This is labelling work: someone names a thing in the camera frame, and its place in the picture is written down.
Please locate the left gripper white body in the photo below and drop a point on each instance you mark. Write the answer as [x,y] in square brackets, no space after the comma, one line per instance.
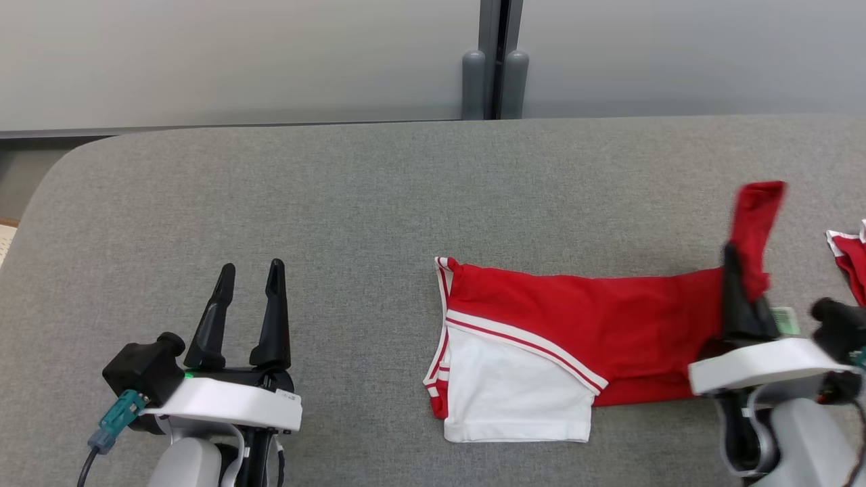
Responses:
[230,406]

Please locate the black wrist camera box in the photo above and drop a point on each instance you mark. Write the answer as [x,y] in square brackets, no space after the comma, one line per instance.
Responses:
[842,328]
[145,368]

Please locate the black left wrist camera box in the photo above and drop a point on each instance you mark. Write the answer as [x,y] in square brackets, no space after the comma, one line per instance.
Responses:
[145,368]

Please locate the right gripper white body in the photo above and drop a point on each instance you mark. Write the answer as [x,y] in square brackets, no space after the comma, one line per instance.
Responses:
[764,362]

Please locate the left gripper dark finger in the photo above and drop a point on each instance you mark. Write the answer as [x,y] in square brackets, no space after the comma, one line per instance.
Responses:
[272,325]
[213,325]

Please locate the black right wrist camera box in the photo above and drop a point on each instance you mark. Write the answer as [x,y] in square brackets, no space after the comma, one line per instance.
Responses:
[842,328]

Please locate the grey vertical partition post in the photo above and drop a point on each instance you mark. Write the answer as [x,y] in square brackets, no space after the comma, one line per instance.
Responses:
[500,47]

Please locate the red basketball shorts white stripe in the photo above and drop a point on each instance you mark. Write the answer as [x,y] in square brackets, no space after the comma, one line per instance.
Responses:
[854,260]

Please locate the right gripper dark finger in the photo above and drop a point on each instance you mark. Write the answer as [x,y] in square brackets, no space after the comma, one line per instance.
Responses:
[741,311]

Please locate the red Bulls 23 jersey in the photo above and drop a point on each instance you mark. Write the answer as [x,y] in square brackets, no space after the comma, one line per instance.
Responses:
[595,318]

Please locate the grey cylindrical post cap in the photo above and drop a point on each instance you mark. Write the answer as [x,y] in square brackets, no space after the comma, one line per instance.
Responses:
[474,84]
[515,84]

